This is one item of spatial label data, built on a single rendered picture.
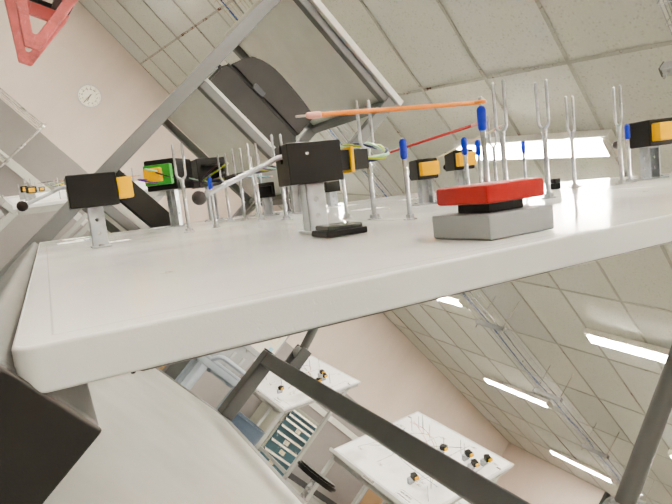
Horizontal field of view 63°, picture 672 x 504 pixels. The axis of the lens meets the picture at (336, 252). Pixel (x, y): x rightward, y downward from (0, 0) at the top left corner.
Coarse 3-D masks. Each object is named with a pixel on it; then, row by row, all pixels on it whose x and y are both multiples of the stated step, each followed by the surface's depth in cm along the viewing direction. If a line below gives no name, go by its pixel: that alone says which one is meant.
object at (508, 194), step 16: (448, 192) 37; (464, 192) 35; (480, 192) 34; (496, 192) 34; (512, 192) 34; (528, 192) 35; (544, 192) 36; (464, 208) 37; (480, 208) 36; (496, 208) 35; (512, 208) 36
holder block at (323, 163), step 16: (288, 144) 53; (304, 144) 53; (320, 144) 54; (336, 144) 54; (288, 160) 53; (304, 160) 53; (320, 160) 54; (336, 160) 55; (288, 176) 53; (304, 176) 53; (320, 176) 54; (336, 176) 55
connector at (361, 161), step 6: (342, 150) 55; (348, 150) 56; (354, 150) 56; (360, 150) 56; (366, 150) 57; (342, 156) 55; (348, 156) 56; (354, 156) 56; (360, 156) 56; (366, 156) 57; (342, 162) 56; (348, 162) 56; (354, 162) 56; (360, 162) 56; (366, 162) 57; (348, 168) 56; (360, 168) 56; (366, 168) 57
